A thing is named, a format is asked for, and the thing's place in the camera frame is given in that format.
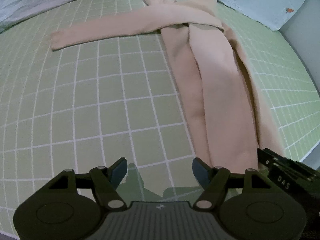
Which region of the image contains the beige long-sleeve shirt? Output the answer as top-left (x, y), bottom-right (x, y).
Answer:
top-left (51, 0), bottom-right (284, 173)

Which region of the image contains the green grid bed sheet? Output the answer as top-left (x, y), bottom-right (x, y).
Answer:
top-left (0, 0), bottom-right (320, 238)

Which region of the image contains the white bed frame edge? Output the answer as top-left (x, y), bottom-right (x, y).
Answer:
top-left (278, 0), bottom-right (320, 75)

